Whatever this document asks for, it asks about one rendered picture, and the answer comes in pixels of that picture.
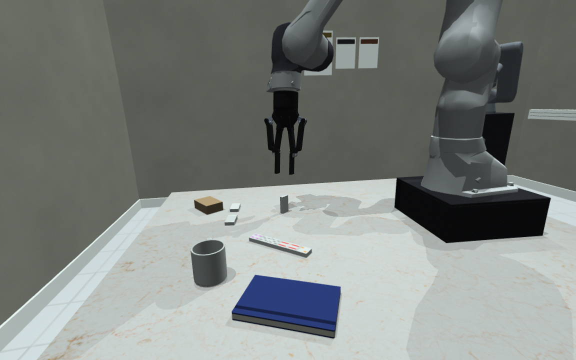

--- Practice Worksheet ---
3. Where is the tan rectangular box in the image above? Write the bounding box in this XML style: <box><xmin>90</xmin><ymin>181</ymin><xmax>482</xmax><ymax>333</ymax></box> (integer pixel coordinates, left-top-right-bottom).
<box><xmin>194</xmin><ymin>196</ymin><xmax>224</xmax><ymax>215</ymax></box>

